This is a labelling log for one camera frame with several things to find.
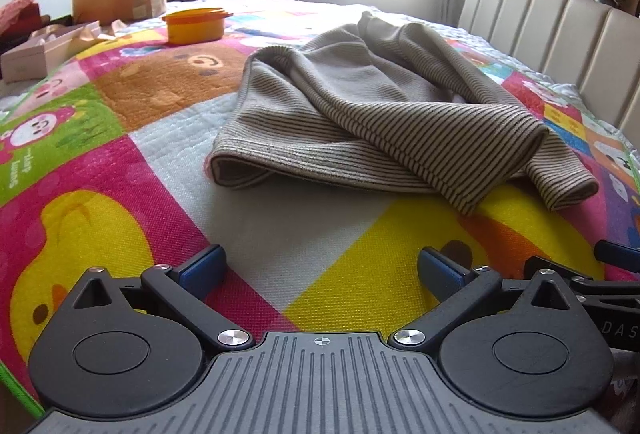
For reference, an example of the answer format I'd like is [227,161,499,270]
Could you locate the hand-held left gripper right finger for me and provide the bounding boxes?
[391,246,577,351]

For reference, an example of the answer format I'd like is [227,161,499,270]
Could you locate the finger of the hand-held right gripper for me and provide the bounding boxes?
[524,256,640,297]
[594,240,640,274]

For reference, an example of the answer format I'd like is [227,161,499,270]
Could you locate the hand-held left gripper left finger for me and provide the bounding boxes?
[71,244,257,351]

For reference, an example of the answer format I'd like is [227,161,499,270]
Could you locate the beige striped knit garment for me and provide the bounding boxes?
[206,10,600,217]

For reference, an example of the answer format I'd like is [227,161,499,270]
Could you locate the colourful cartoon play mat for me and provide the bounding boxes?
[0,0,640,410]

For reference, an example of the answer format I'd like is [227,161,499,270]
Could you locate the beige padded headboard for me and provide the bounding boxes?
[457,0,640,142]

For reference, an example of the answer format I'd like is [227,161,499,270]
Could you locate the orange yellow round container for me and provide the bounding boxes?
[161,8,234,45]

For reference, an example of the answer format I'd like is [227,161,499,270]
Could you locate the beige wrapping paper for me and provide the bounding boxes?
[30,19,128,46]

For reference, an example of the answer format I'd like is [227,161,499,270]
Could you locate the red crumpled cloth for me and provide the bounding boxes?
[0,0,51,46]

